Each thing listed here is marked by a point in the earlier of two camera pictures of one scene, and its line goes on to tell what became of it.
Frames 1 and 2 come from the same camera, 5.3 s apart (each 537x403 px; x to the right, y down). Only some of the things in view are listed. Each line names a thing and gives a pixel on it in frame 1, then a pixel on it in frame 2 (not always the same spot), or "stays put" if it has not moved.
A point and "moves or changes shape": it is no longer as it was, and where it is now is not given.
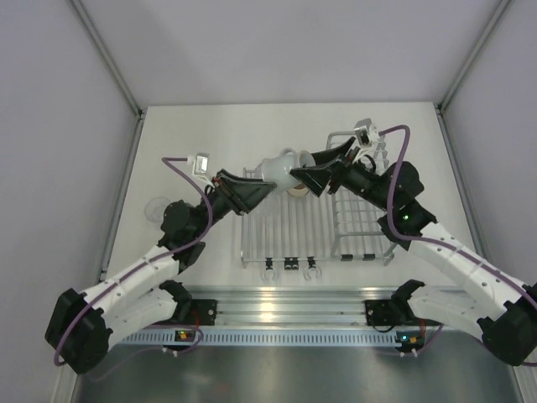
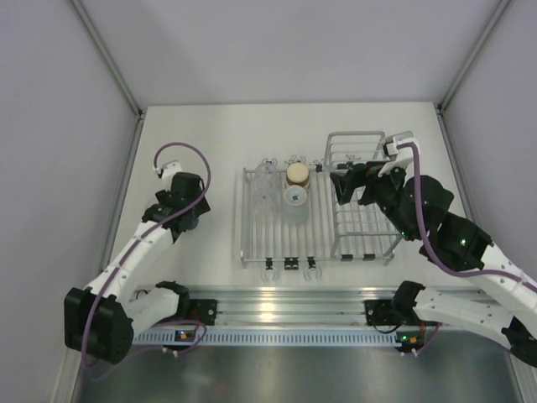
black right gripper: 317,178 -> 357,177
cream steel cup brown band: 299,190 moves or changes shape
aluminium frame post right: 492,24 stays put
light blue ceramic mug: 277,169 -> 294,204
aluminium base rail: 290,306 stays put
